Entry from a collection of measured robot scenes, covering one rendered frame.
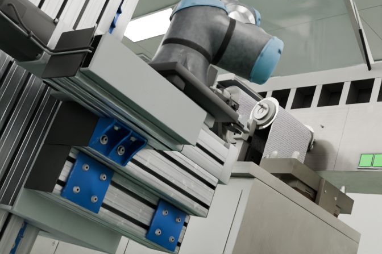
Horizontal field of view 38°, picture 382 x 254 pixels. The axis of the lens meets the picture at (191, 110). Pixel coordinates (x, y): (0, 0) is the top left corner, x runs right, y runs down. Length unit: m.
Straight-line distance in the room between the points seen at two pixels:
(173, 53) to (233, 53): 0.14
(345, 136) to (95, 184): 1.55
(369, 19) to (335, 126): 1.95
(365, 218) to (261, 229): 3.35
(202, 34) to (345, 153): 1.29
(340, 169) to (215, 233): 0.77
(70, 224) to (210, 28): 0.51
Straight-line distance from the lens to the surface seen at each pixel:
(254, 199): 1.77
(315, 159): 2.46
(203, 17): 1.23
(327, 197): 2.13
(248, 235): 1.76
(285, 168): 2.02
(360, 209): 5.16
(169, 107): 0.94
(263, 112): 2.26
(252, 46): 1.25
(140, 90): 0.89
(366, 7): 4.21
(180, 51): 1.19
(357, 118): 2.44
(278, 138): 2.25
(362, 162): 2.31
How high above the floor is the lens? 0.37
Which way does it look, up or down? 21 degrees up
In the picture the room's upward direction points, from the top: 20 degrees clockwise
